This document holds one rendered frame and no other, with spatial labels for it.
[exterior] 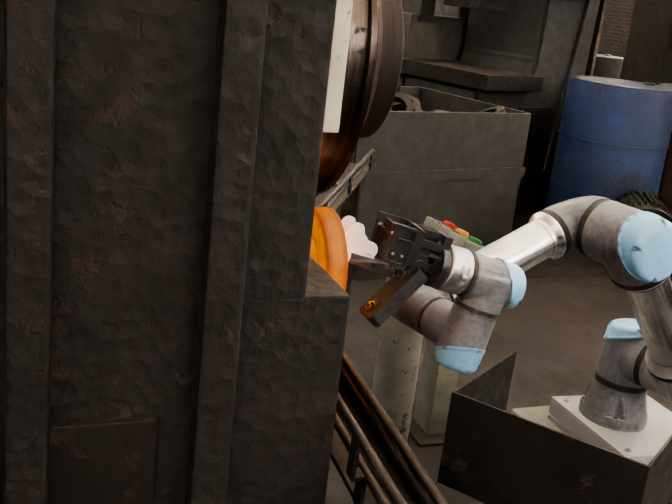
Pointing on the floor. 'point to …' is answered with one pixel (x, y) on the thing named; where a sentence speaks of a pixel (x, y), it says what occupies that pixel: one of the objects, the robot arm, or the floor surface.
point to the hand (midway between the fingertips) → (321, 246)
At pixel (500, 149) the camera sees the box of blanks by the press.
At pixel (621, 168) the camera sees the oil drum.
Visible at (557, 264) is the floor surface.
